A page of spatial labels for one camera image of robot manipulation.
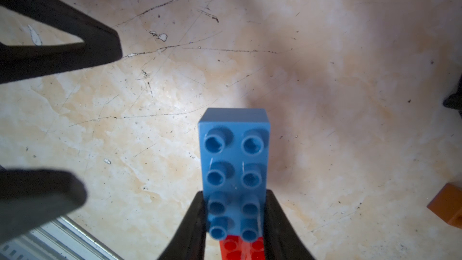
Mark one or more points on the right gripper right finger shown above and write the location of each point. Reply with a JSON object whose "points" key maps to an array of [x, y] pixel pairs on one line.
{"points": [[280, 239]]}

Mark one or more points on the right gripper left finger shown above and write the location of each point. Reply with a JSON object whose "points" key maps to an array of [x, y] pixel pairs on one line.
{"points": [[188, 243]]}

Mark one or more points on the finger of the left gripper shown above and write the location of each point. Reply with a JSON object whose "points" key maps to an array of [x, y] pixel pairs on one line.
{"points": [[32, 198], [100, 44]]}

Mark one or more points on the red block front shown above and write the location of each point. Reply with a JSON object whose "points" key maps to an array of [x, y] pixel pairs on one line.
{"points": [[235, 248]]}

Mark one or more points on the light blue block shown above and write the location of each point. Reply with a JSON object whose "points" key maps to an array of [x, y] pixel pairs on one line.
{"points": [[234, 148]]}

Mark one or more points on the brown orange block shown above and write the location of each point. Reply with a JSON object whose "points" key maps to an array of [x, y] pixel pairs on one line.
{"points": [[447, 205]]}

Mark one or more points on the black round table clock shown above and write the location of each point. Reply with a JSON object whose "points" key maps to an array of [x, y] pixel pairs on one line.
{"points": [[454, 101]]}

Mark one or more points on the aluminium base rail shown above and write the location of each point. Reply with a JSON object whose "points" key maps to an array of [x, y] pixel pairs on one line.
{"points": [[60, 239]]}

